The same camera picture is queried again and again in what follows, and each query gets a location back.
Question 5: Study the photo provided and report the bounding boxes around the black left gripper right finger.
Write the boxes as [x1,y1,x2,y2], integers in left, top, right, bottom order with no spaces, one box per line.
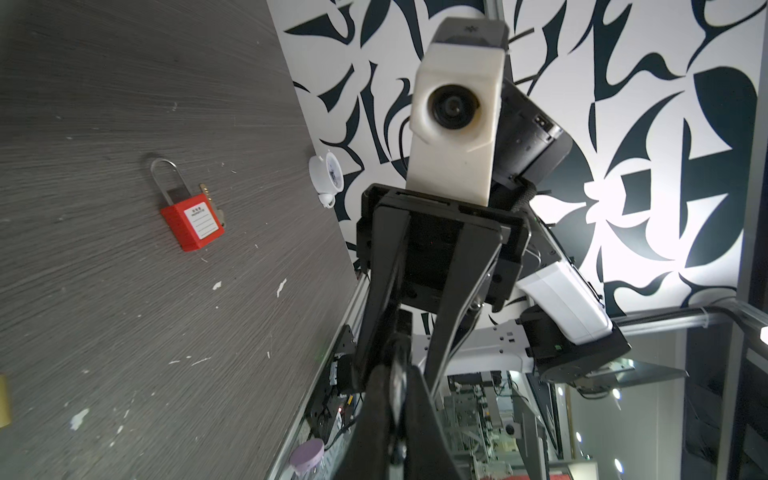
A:
[404,366,462,480]

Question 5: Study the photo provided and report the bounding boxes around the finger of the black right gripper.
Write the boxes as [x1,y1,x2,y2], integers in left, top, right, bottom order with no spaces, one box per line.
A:
[424,224,503,390]
[354,206,411,384]

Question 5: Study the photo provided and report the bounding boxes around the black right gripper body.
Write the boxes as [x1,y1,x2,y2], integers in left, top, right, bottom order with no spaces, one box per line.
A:
[357,184,531,312]

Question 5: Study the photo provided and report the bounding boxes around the red padlock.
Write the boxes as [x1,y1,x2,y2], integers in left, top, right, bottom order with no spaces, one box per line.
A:
[149,157,225,252]

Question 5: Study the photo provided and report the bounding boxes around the purple hourglass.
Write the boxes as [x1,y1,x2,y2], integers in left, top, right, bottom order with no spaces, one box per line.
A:
[289,438,325,478]

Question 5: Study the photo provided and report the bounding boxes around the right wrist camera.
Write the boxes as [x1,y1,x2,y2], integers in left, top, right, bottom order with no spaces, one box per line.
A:
[406,17,509,207]

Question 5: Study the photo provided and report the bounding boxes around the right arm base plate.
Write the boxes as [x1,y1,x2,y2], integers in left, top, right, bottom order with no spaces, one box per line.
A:
[305,325,360,442]

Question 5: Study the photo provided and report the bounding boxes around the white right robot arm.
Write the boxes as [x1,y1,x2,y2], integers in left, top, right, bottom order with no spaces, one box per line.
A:
[351,84,683,395]

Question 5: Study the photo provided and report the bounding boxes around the white alarm clock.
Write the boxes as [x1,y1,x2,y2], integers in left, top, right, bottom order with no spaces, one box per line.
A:
[308,152,345,209]

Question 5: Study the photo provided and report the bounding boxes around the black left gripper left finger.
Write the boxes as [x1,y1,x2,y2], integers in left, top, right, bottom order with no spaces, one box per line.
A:
[334,365,392,480]

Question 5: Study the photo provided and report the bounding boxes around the brass padlock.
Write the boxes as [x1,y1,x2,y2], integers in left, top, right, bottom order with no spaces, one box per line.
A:
[0,374,12,428]

